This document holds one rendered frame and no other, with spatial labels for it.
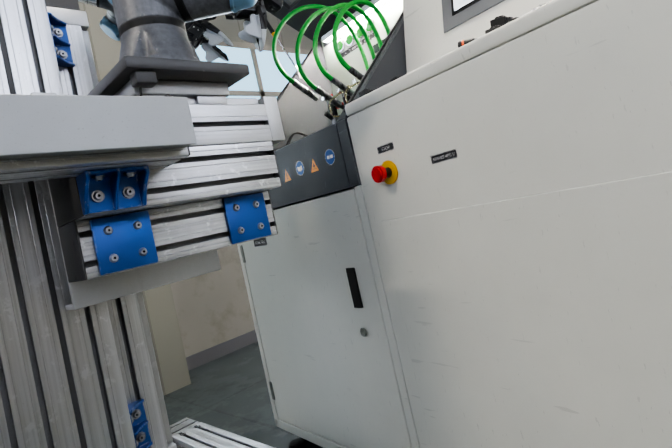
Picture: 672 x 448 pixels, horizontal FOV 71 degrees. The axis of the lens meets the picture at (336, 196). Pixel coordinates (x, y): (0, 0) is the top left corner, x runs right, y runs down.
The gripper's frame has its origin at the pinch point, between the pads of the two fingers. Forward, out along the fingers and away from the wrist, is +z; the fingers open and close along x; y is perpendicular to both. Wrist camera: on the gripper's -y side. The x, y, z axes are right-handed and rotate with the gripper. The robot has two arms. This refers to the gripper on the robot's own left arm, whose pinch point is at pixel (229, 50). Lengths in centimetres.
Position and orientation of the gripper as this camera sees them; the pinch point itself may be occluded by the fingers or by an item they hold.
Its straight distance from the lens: 160.3
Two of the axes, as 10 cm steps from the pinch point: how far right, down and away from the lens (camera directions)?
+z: 8.3, 5.4, 1.4
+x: 3.7, -3.4, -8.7
